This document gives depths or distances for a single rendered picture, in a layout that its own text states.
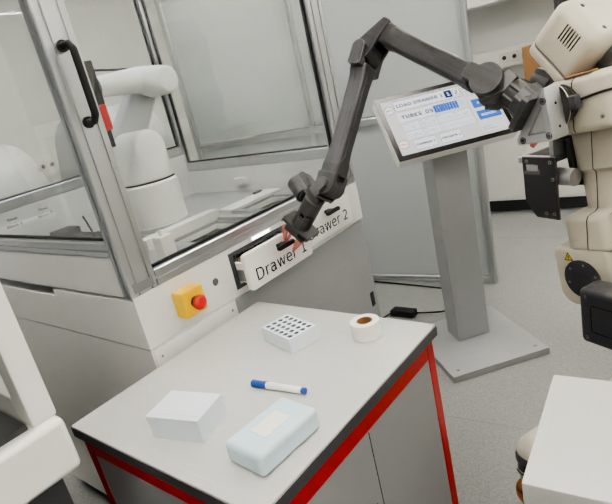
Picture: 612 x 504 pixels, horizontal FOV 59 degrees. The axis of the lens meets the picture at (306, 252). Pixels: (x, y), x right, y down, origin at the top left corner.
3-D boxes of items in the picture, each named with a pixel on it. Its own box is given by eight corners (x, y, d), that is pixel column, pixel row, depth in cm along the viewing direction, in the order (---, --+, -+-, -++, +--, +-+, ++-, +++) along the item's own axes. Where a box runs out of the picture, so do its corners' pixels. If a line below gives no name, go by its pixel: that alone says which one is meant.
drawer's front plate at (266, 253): (313, 253, 174) (305, 221, 171) (253, 291, 154) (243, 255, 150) (309, 252, 175) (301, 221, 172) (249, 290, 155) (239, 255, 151)
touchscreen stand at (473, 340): (549, 353, 234) (529, 119, 203) (454, 383, 229) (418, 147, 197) (490, 310, 281) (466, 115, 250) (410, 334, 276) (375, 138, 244)
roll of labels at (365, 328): (387, 335, 124) (384, 319, 123) (361, 346, 122) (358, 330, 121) (372, 325, 131) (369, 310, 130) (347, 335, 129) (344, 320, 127)
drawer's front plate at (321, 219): (353, 220, 199) (347, 192, 196) (306, 249, 179) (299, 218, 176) (349, 220, 201) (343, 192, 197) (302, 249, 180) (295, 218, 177)
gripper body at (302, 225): (293, 214, 161) (302, 196, 156) (317, 235, 159) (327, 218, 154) (279, 221, 156) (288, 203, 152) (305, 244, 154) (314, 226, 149)
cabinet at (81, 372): (398, 390, 233) (365, 216, 208) (234, 583, 160) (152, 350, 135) (245, 356, 294) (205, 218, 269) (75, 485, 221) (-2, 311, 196)
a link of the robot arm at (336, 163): (368, 37, 143) (387, 57, 152) (350, 38, 146) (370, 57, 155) (324, 192, 142) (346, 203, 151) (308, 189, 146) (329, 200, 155)
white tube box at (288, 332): (319, 338, 130) (316, 324, 129) (292, 354, 126) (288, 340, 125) (290, 326, 140) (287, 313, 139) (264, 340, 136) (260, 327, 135)
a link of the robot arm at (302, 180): (328, 181, 143) (345, 190, 150) (308, 153, 149) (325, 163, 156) (298, 211, 147) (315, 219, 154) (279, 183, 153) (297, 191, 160)
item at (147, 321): (362, 217, 207) (355, 181, 203) (150, 350, 135) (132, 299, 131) (203, 219, 268) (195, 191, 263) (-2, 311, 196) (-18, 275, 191)
